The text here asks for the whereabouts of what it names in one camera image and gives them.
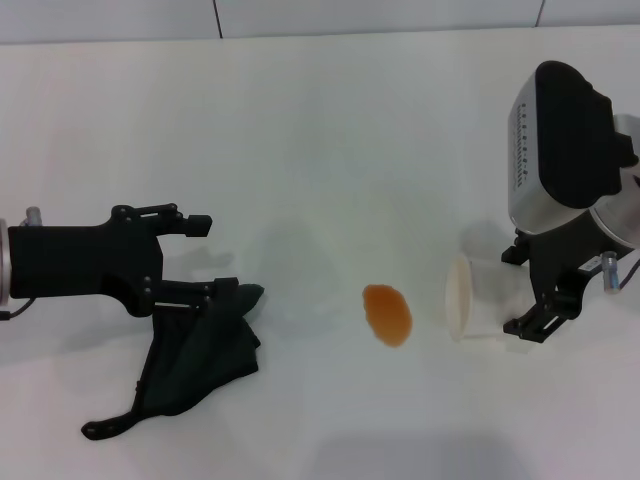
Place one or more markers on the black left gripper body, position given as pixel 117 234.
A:
pixel 80 260

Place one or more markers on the orange liquid stain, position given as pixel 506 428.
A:
pixel 387 315

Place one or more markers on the white paper cup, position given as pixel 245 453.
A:
pixel 460 300

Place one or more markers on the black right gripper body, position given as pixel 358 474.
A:
pixel 560 265

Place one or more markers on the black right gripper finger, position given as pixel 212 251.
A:
pixel 514 252
pixel 535 325

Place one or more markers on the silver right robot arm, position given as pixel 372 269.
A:
pixel 625 225

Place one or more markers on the grey gripper connector plug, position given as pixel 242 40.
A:
pixel 611 272
pixel 34 216

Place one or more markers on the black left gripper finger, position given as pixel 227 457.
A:
pixel 197 226
pixel 185 295

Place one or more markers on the grey right gripper connector plug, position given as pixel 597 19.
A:
pixel 611 272

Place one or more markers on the grey left gripper connector plug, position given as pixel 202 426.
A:
pixel 34 216

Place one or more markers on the dark blue rag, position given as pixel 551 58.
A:
pixel 200 360

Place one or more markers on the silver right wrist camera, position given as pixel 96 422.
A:
pixel 560 145

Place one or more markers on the black curved strip with screws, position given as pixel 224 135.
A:
pixel 102 429

